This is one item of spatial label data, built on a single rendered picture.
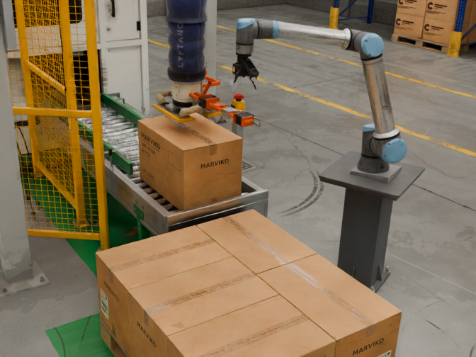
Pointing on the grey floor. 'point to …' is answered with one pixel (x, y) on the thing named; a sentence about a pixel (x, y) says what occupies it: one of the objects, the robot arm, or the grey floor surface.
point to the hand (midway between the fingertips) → (245, 91)
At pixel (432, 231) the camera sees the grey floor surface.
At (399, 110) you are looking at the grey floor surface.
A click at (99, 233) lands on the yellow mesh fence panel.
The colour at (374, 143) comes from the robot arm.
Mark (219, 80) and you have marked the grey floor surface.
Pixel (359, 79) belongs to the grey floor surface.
